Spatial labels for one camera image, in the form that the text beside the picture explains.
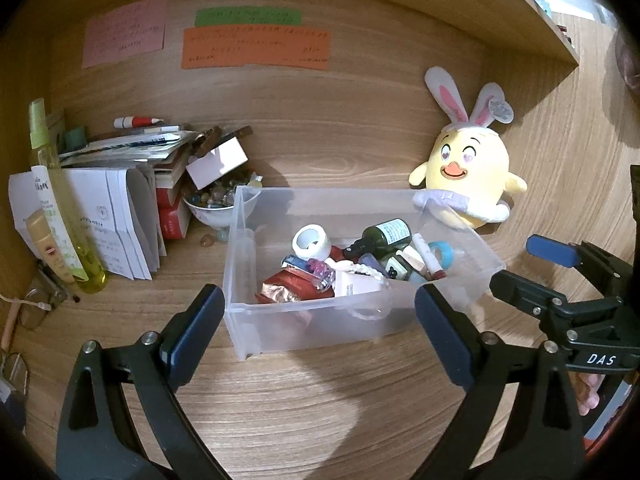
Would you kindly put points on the white tape roll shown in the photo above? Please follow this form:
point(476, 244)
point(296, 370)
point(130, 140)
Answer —
point(312, 245)

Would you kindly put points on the blue and white box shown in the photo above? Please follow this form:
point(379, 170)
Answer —
point(11, 402)

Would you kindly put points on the pink cream tube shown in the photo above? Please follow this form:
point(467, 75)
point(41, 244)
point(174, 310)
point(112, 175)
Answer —
point(357, 285)

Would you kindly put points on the small blue box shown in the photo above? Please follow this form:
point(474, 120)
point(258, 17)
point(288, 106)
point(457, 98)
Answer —
point(295, 263)

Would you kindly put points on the yellow chick plush toy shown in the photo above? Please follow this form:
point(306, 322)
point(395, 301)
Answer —
point(470, 170)

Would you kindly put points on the pink paper note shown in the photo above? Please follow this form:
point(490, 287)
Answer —
point(125, 32)

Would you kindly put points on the small lavender pouch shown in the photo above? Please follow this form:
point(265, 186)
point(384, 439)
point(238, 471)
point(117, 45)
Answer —
point(371, 261)

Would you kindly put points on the yellow-green spray bottle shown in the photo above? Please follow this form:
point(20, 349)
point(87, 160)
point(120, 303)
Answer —
point(90, 270)

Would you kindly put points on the loose polished stone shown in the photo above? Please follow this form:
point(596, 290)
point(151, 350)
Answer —
point(208, 240)

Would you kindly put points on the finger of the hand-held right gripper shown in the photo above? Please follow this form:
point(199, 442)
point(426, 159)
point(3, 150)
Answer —
point(525, 296)
point(552, 251)

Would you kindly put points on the pile of polished stones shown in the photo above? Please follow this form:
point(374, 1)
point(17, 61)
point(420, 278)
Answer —
point(215, 196)

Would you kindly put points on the orange paper note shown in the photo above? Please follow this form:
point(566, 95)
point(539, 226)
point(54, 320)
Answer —
point(255, 47)

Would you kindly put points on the stack of books and papers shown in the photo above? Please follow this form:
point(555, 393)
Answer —
point(135, 147)

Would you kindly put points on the dark green glass bottle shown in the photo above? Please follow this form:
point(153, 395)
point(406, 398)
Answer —
point(387, 234)

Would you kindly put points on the dark brown object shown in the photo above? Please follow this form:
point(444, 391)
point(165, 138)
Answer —
point(629, 60)

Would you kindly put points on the pale yellow tube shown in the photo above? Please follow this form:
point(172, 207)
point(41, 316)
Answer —
point(412, 258)

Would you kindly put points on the beige sunscreen bottle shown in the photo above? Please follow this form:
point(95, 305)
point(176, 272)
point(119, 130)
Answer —
point(45, 245)

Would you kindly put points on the green paper note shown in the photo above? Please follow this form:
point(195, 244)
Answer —
point(247, 16)

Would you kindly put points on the person's right hand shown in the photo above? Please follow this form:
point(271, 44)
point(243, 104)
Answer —
point(591, 390)

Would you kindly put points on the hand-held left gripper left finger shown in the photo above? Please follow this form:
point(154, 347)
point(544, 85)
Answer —
point(192, 335)

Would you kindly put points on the wooden shelf board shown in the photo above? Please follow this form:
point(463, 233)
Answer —
point(530, 10)

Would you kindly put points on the folded white paper sheets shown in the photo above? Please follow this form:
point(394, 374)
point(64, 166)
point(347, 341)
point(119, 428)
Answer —
point(120, 220)

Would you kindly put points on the red and white marker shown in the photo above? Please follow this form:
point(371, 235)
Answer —
point(137, 121)

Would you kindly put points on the blue washi tape roll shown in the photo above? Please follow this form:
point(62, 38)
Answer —
point(445, 252)

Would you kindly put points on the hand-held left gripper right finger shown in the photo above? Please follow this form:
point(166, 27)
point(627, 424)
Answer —
point(442, 337)

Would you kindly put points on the red tea packet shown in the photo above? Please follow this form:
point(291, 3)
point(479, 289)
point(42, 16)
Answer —
point(282, 287)

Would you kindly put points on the white ceramic bowl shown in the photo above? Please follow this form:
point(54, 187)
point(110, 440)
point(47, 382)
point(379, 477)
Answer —
point(207, 220)

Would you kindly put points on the clear plastic storage bin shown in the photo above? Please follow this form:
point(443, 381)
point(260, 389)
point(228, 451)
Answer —
point(300, 330)

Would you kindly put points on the red box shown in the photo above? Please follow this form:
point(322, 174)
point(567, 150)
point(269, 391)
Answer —
point(172, 215)

